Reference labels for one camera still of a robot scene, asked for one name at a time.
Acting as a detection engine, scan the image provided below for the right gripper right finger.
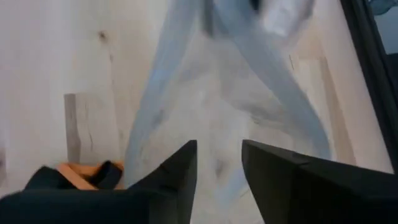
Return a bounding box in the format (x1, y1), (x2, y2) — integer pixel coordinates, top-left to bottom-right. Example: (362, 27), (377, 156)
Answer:
(241, 139), (398, 224)

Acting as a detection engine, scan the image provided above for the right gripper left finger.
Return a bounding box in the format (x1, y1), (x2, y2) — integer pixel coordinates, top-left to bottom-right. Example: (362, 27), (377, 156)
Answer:
(0, 139), (198, 224)

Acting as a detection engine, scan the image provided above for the orange rubber band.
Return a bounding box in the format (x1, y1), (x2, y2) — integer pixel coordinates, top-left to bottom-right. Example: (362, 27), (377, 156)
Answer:
(57, 161), (125, 190)

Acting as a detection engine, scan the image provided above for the clear plastic zip bag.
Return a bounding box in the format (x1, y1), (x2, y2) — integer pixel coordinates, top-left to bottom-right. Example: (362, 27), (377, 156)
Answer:
(124, 0), (333, 224)

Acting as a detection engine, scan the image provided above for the black aluminium table frame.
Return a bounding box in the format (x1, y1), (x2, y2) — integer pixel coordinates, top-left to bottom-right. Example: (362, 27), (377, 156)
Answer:
(340, 0), (398, 174)

